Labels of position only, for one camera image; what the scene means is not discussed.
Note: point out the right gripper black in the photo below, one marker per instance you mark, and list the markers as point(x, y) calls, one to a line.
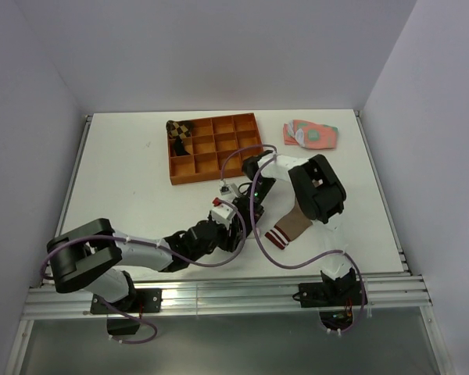
point(257, 212)

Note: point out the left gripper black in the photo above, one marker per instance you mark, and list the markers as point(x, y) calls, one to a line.
point(230, 242)

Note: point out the brown sock striped cuff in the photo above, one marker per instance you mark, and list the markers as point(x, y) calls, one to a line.
point(289, 227)

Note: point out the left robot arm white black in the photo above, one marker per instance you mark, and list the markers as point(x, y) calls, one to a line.
point(90, 257)

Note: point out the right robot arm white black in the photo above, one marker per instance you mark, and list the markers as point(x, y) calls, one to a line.
point(319, 198)

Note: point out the orange compartment tray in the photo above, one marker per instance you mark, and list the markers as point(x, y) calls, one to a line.
point(218, 146)

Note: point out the pink green dotted sock pair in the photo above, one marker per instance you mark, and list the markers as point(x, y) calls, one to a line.
point(309, 135)

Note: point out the checkered brown rolled sock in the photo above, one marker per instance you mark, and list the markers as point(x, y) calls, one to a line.
point(177, 131)

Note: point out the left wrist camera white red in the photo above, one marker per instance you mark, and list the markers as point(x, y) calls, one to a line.
point(221, 213)

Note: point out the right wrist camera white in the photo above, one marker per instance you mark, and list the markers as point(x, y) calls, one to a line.
point(228, 189)

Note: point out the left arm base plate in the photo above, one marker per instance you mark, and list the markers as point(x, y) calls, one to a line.
point(143, 300)

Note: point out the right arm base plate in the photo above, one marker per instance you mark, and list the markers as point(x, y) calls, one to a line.
point(330, 293)

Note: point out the aluminium rail frame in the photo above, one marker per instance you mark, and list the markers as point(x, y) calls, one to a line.
point(201, 298)

